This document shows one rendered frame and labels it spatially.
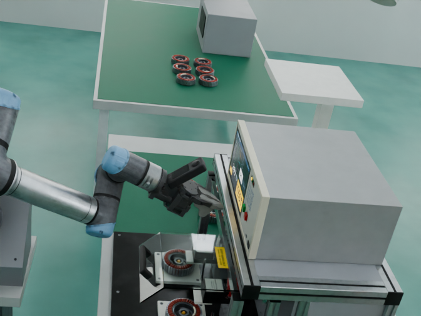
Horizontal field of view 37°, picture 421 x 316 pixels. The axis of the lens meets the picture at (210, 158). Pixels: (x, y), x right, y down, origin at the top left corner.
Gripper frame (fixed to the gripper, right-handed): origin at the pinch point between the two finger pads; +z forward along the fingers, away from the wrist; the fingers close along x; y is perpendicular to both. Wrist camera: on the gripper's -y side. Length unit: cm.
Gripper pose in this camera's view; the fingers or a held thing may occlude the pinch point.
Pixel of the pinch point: (220, 204)
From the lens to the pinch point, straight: 181.4
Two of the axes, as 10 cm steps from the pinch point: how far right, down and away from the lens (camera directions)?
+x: 1.1, 5.1, -8.6
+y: -5.5, 7.5, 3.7
